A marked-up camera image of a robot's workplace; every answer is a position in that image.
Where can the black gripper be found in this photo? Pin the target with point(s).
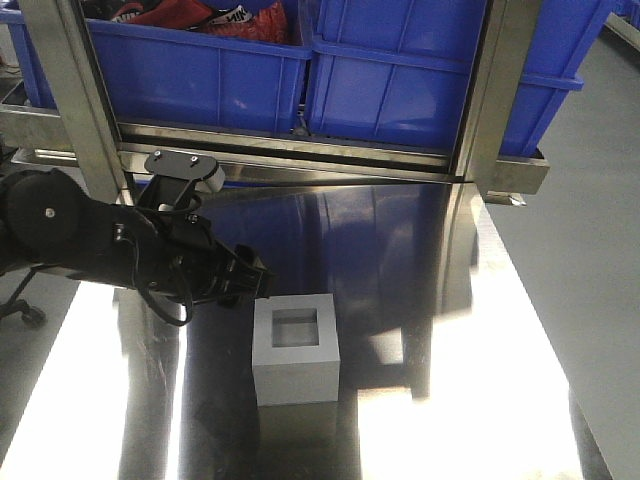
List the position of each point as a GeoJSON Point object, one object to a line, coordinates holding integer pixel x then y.
{"type": "Point", "coordinates": [194, 268]}

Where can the gray hollow cube base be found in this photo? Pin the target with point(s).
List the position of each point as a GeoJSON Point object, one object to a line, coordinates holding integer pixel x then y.
{"type": "Point", "coordinates": [295, 350]}

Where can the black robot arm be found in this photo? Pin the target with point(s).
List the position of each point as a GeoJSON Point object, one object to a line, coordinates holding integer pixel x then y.
{"type": "Point", "coordinates": [48, 221]}

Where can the blue bin right of shoes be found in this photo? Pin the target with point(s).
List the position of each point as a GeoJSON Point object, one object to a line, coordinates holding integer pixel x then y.
{"type": "Point", "coordinates": [398, 71]}

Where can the black office chair caster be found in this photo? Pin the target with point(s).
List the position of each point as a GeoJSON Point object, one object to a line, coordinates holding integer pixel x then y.
{"type": "Point", "coordinates": [32, 317]}

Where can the red black sneakers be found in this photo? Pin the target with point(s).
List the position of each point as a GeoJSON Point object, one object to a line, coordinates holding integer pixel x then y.
{"type": "Point", "coordinates": [268, 24]}

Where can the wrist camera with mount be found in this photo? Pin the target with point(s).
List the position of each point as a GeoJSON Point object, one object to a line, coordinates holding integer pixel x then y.
{"type": "Point", "coordinates": [175, 175]}

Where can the steel rack frame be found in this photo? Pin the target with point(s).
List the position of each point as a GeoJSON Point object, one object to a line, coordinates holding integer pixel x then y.
{"type": "Point", "coordinates": [82, 131]}

